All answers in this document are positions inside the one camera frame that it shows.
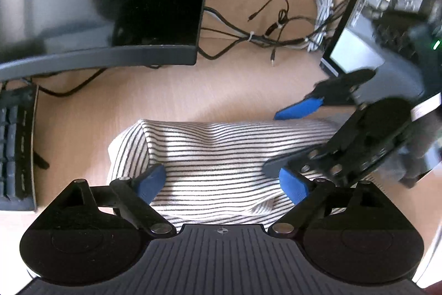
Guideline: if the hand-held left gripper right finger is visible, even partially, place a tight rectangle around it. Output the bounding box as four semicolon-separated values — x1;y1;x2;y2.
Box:
267;168;382;237

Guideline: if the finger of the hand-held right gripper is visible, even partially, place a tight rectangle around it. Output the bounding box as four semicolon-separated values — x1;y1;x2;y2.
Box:
263;139;348;181
274;69;378;121

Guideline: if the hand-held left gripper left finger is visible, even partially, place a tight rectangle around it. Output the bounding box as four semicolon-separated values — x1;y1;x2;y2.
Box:
71;163;176;237

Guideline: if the grey striped sweater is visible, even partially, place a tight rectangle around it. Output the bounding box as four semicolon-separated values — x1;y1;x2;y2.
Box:
107;119;378;227

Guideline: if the computer case with glass panel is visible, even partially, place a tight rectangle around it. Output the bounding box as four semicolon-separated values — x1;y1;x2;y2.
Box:
319;0;442;103

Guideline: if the black keyboard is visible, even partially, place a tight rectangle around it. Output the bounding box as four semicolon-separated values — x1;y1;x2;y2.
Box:
0;84;39;213

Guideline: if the black cable bundle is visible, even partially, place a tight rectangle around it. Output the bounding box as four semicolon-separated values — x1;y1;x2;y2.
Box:
199;0;353;67

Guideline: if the thin black cable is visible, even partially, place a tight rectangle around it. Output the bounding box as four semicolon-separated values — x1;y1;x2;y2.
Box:
21;67;108;98

